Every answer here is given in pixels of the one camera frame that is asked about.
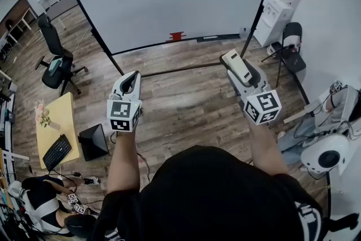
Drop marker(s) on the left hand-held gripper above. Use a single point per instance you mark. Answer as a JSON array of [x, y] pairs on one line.
[[124, 113]]

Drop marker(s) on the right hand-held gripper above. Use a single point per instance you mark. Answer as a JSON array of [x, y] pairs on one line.
[[262, 107]]

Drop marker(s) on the cream whiteboard eraser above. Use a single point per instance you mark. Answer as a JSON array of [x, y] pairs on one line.
[[237, 65]]

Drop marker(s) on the white whiteboard with black frame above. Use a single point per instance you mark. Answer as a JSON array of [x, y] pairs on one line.
[[169, 2]]

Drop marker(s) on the person's left forearm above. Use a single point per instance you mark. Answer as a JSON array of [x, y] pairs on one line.
[[124, 163]]

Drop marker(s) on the person's right forearm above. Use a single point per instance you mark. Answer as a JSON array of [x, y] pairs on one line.
[[265, 149]]

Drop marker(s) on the small white box device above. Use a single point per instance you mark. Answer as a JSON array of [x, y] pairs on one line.
[[273, 49]]

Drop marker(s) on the black folding chair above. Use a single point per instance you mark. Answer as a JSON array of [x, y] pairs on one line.
[[293, 34]]

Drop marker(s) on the white water dispenser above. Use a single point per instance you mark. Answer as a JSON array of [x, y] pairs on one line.
[[273, 19]]

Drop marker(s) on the black monitor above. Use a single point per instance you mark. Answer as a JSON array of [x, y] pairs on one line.
[[94, 142]]

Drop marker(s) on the red marker holder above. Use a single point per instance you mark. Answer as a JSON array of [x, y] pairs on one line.
[[176, 36]]

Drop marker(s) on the white table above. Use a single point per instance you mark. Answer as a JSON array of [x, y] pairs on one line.
[[310, 108]]

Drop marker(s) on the small yellow table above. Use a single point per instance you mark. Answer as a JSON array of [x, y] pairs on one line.
[[62, 110]]

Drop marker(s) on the black office chair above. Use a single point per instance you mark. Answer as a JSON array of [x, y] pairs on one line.
[[53, 36]]

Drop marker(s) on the pink flower bouquet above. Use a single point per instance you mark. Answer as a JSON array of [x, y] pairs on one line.
[[43, 118]]

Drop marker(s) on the black keyboard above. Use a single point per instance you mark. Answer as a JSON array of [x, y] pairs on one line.
[[56, 152]]

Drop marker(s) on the white round headset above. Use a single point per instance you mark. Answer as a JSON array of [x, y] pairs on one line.
[[324, 155]]

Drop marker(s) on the person's black shirt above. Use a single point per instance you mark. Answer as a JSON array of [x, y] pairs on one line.
[[211, 192]]

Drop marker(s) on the white desk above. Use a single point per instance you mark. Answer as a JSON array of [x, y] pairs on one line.
[[21, 18]]

